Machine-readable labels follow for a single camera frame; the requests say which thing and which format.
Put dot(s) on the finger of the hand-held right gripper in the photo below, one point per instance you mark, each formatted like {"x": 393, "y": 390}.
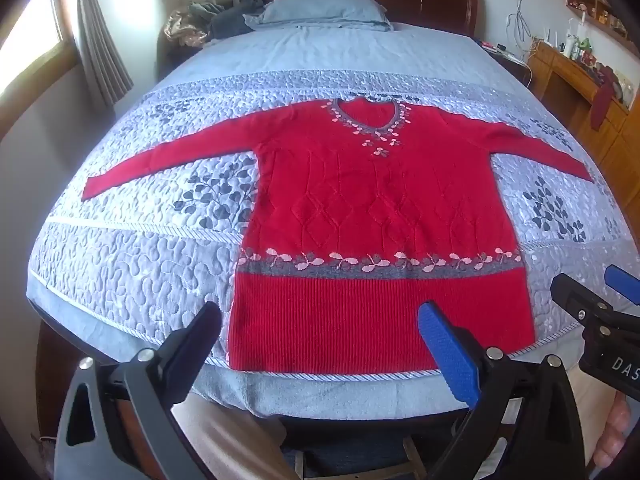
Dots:
{"x": 622, "y": 284}
{"x": 575, "y": 297}

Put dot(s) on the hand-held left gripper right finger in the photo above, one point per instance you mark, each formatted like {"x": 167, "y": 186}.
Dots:
{"x": 447, "y": 355}

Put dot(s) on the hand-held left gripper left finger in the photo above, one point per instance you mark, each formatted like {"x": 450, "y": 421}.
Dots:
{"x": 197, "y": 340}

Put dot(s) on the red knitted sweater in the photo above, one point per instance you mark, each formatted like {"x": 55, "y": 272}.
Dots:
{"x": 375, "y": 200}

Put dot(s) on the dark clothes pile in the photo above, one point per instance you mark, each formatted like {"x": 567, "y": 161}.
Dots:
{"x": 232, "y": 19}

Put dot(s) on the person's right hand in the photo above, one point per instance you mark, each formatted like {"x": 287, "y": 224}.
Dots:
{"x": 616, "y": 430}

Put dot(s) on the grey leaf-print bed quilt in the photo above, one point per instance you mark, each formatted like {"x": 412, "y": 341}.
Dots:
{"x": 150, "y": 270}

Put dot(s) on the dark red hanging cloth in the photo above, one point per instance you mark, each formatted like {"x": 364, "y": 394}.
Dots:
{"x": 602, "y": 97}

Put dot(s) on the wooden desk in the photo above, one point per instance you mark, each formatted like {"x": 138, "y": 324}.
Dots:
{"x": 565, "y": 90}

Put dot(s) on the wooden nightstand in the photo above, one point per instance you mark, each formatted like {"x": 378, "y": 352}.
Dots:
{"x": 515, "y": 66}

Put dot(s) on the white bottle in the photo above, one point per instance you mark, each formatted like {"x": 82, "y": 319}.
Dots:
{"x": 570, "y": 45}

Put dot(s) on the golden patterned cloth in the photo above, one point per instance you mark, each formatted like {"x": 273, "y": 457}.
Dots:
{"x": 181, "y": 27}

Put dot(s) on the grey curtain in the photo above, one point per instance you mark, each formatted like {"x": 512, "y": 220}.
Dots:
{"x": 97, "y": 35}

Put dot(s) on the wooden-framed window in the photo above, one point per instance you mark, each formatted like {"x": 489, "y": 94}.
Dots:
{"x": 30, "y": 60}

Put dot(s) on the grey-blue pillow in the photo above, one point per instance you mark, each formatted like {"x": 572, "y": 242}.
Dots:
{"x": 325, "y": 10}

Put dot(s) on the wooden wall shelf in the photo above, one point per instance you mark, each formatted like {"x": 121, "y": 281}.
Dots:
{"x": 597, "y": 5}

